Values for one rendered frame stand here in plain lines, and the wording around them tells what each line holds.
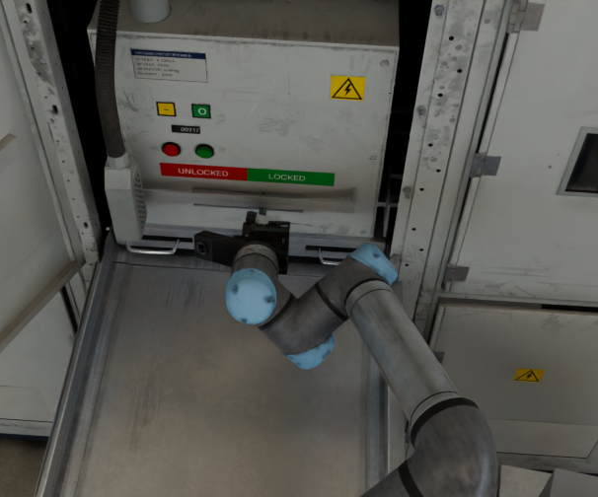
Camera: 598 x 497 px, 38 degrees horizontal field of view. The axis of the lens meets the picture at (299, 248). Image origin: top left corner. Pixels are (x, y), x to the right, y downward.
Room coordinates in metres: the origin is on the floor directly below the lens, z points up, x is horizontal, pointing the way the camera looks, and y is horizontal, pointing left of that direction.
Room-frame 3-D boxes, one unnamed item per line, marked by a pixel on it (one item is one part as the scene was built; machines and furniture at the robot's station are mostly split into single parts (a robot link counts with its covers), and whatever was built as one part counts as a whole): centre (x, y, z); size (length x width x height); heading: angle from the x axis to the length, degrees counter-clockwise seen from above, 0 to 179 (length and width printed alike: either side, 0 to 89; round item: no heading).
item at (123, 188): (1.04, 0.31, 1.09); 0.08 x 0.05 x 0.17; 178
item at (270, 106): (1.10, 0.10, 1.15); 0.48 x 0.01 x 0.48; 88
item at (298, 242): (1.12, 0.10, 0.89); 0.54 x 0.05 x 0.06; 88
